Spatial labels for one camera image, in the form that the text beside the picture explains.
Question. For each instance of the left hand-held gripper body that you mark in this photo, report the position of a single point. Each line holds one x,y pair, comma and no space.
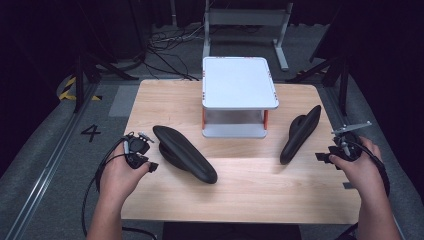
137,146

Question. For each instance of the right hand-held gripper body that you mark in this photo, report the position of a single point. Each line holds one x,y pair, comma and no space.
348,146

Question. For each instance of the black slipper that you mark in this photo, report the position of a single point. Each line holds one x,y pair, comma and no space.
300,135
185,153

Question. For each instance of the white two-tier shoe rack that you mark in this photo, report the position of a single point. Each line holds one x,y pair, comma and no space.
238,83

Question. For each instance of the person's right hand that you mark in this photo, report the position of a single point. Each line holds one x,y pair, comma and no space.
361,173

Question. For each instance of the person's left hand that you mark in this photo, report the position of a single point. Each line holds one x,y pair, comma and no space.
120,176

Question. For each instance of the grey tape piece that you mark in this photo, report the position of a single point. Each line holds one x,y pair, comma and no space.
348,185

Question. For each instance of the black tripod stand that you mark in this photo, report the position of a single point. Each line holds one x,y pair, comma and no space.
80,80
341,80

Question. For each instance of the yellow black hazard tape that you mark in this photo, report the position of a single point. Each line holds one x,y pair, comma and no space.
68,88

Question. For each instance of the grey metal stand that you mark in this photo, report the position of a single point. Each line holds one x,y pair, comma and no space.
246,16

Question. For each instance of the metal floor rail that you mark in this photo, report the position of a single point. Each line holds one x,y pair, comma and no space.
50,163

